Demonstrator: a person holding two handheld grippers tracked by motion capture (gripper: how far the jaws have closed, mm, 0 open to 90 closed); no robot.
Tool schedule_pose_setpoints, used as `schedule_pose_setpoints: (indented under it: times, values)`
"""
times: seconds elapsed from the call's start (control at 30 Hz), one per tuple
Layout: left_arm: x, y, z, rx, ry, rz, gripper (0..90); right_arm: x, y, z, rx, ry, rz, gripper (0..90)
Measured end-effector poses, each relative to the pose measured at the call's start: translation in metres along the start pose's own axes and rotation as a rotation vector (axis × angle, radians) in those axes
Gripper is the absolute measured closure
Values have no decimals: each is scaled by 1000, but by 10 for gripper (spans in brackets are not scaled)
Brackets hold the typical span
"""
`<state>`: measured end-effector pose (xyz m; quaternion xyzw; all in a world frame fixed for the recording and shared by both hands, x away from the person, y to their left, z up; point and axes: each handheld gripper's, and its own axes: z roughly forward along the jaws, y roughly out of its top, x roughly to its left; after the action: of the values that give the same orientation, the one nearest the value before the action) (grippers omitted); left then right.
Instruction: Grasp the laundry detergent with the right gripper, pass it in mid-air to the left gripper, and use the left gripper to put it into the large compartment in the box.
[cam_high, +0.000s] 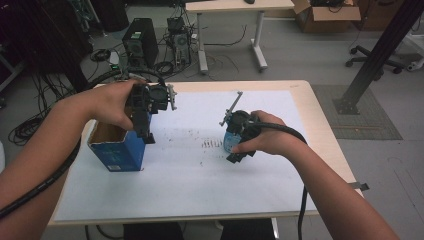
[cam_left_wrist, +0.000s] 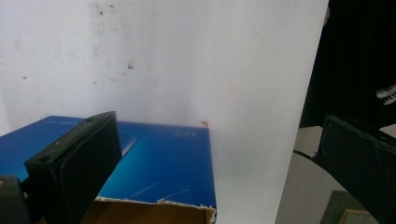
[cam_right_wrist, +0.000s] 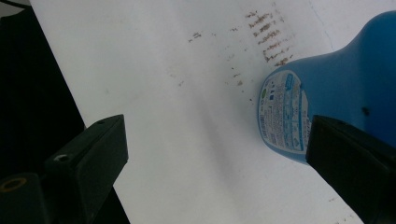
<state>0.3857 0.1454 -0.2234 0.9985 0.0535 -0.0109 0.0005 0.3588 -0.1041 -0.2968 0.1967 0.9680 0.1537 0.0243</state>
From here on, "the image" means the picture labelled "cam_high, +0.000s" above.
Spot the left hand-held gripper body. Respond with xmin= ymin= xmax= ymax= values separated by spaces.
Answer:
xmin=125 ymin=81 xmax=178 ymax=115

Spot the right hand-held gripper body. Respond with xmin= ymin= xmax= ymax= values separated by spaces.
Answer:
xmin=218 ymin=91 xmax=263 ymax=141

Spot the blue can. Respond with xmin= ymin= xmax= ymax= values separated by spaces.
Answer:
xmin=222 ymin=130 xmax=242 ymax=155

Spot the blue cardboard box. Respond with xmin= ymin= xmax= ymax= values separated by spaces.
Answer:
xmin=86 ymin=119 xmax=148 ymax=173

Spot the person's right hand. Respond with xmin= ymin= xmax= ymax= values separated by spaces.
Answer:
xmin=231 ymin=109 xmax=303 ymax=157

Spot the person's left hand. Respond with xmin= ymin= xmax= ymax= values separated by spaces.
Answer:
xmin=78 ymin=79 xmax=148 ymax=131

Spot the black computer tower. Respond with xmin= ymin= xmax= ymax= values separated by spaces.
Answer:
xmin=121 ymin=17 xmax=160 ymax=69

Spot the white paper sheet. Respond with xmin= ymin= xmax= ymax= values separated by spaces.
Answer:
xmin=53 ymin=89 xmax=318 ymax=223

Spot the open computer tower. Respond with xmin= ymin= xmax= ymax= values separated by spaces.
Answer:
xmin=165 ymin=16 xmax=193 ymax=67

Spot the white desk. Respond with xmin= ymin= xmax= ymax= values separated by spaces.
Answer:
xmin=184 ymin=0 xmax=296 ymax=75

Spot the grey floor mat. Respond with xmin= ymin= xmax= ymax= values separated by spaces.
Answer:
xmin=311 ymin=84 xmax=404 ymax=141

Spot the brown cardboard box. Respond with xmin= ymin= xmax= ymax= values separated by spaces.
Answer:
xmin=291 ymin=0 xmax=362 ymax=34

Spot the black office chair base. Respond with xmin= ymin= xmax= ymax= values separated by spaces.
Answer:
xmin=345 ymin=44 xmax=405 ymax=75

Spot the black floor cable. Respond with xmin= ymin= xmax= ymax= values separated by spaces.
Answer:
xmin=203 ymin=24 xmax=248 ymax=47

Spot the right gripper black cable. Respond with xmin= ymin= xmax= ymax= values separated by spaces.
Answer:
xmin=248 ymin=121 xmax=309 ymax=240

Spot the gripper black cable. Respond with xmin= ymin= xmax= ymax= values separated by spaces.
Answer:
xmin=248 ymin=121 xmax=309 ymax=240
xmin=0 ymin=67 xmax=167 ymax=220

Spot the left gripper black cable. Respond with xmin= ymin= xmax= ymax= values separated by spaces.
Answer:
xmin=0 ymin=67 xmax=167 ymax=220

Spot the coil of black cables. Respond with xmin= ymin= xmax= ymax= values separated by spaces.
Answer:
xmin=7 ymin=112 xmax=45 ymax=147

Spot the black metal post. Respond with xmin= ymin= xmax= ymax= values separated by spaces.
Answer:
xmin=332 ymin=0 xmax=424 ymax=116

